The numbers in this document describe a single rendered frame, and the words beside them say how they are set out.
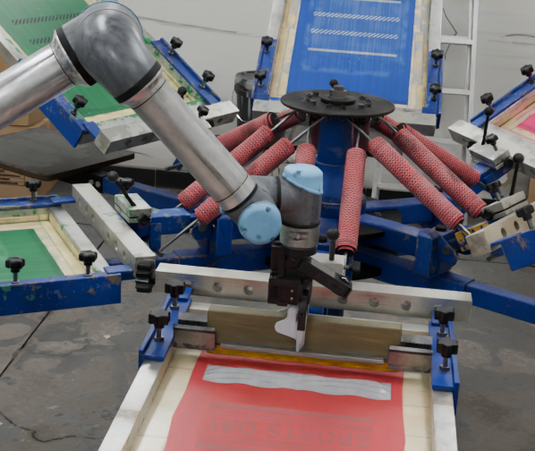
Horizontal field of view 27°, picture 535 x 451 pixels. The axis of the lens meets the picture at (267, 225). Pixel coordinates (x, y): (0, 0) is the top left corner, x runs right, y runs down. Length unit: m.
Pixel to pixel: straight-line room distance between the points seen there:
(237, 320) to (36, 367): 2.24
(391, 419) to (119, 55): 0.81
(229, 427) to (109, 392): 2.20
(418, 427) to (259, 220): 0.48
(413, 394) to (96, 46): 0.89
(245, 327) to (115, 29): 0.67
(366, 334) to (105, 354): 2.38
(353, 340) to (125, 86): 0.70
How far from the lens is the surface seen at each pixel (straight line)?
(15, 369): 4.37
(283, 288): 2.16
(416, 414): 2.11
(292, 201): 2.09
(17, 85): 2.02
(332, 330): 2.20
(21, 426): 3.98
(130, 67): 1.86
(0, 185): 6.30
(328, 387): 2.16
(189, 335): 2.23
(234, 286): 2.43
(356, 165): 2.75
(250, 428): 2.01
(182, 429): 2.00
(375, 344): 2.21
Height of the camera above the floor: 1.93
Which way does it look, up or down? 19 degrees down
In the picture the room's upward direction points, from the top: 4 degrees clockwise
